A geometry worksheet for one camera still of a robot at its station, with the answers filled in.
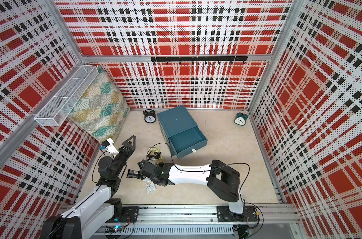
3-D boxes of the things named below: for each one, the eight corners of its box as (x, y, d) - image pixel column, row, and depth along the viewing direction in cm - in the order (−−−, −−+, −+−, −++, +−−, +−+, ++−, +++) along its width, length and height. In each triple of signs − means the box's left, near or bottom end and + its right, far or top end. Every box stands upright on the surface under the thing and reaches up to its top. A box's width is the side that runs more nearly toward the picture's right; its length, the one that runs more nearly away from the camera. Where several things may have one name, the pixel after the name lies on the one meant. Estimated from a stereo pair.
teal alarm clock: (233, 123, 115) (235, 116, 108) (234, 119, 118) (237, 111, 111) (243, 127, 113) (246, 120, 106) (245, 122, 116) (248, 115, 109)
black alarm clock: (145, 124, 115) (142, 115, 107) (147, 117, 119) (144, 108, 111) (155, 124, 115) (153, 115, 107) (157, 117, 119) (154, 108, 111)
